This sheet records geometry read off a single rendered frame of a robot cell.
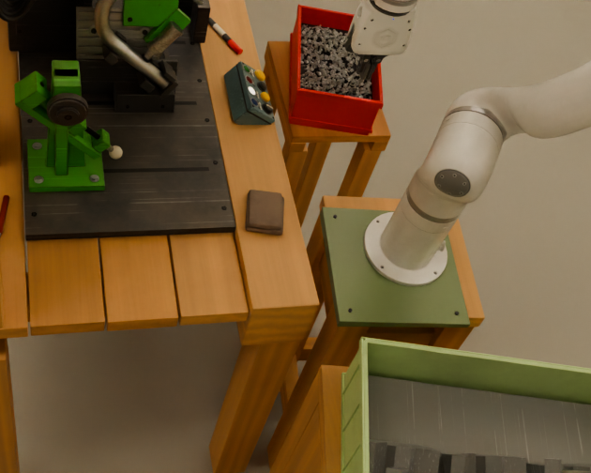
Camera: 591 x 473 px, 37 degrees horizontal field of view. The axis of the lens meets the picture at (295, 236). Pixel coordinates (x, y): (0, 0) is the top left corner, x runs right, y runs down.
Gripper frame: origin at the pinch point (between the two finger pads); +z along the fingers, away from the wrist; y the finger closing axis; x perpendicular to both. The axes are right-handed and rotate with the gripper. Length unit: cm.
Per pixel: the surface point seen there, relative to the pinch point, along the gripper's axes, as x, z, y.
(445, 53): 145, 130, 109
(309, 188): 56, 107, 25
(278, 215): -5.7, 37.0, -10.5
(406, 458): -62, 34, 2
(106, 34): 32, 22, -43
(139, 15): 36, 20, -36
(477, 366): -44, 37, 23
